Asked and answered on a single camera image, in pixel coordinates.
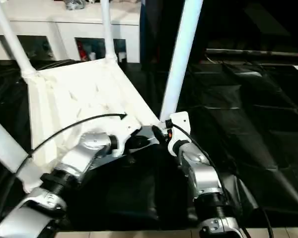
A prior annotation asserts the white plastic table top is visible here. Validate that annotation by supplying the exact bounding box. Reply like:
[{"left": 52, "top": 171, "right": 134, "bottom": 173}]
[{"left": 20, "top": 58, "right": 165, "bottom": 194}]

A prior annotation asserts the white glass door cabinet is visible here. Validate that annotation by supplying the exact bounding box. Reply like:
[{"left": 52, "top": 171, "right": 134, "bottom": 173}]
[{"left": 0, "top": 0, "right": 143, "bottom": 63}]

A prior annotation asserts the dark patterned cabinet-top object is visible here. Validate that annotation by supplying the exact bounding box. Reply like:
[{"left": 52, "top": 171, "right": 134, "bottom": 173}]
[{"left": 64, "top": 0, "right": 87, "bottom": 11}]

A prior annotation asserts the grey metal rail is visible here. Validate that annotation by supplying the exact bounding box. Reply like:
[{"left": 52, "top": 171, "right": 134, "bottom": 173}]
[{"left": 205, "top": 48, "right": 298, "bottom": 60}]

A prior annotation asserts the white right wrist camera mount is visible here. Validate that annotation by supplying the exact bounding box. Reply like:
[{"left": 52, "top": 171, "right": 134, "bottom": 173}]
[{"left": 160, "top": 111, "right": 191, "bottom": 157}]

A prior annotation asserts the black mat cloth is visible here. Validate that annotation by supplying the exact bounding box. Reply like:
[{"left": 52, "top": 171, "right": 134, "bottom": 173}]
[{"left": 0, "top": 58, "right": 298, "bottom": 233}]

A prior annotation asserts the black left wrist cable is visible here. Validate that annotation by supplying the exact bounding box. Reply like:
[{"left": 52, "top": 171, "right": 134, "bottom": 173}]
[{"left": 0, "top": 112, "right": 129, "bottom": 219}]

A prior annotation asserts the black fabric backdrop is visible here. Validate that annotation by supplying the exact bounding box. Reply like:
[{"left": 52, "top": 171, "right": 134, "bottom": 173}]
[{"left": 140, "top": 0, "right": 298, "bottom": 65}]

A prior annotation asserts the white plastic table leg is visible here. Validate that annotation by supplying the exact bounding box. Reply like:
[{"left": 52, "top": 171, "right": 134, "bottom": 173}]
[
  {"left": 0, "top": 0, "right": 37, "bottom": 75},
  {"left": 99, "top": 0, "right": 119, "bottom": 63},
  {"left": 158, "top": 0, "right": 205, "bottom": 122},
  {"left": 0, "top": 112, "right": 35, "bottom": 175}
]

